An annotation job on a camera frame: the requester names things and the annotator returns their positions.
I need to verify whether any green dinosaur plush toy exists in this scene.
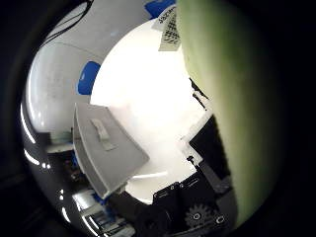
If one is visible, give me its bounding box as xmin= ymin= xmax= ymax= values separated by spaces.
xmin=151 ymin=0 xmax=288 ymax=229

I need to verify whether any grey fabric container box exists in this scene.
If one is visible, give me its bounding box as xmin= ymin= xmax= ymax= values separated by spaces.
xmin=72 ymin=102 xmax=151 ymax=200

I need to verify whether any blue chair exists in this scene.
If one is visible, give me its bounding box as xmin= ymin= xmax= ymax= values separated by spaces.
xmin=76 ymin=60 xmax=102 ymax=97
xmin=143 ymin=0 xmax=178 ymax=20

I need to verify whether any black cable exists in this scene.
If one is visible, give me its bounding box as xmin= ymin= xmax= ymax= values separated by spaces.
xmin=41 ymin=0 xmax=95 ymax=47

